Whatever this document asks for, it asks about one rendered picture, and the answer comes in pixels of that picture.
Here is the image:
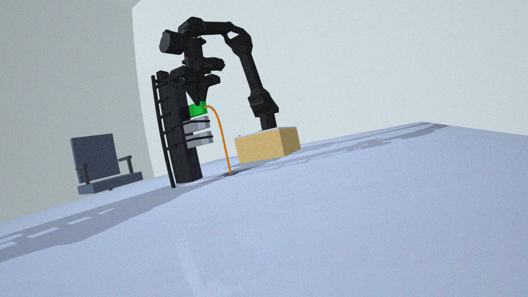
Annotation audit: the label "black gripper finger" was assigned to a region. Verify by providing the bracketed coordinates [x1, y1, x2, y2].
[180, 78, 202, 106]
[199, 81, 214, 102]

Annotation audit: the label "green plug with orange cord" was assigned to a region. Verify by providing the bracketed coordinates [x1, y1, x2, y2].
[180, 101, 232, 173]

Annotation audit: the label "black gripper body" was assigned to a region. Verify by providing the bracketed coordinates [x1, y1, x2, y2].
[169, 52, 221, 86]

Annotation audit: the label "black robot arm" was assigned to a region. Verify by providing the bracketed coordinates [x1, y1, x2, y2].
[159, 17, 279, 131]

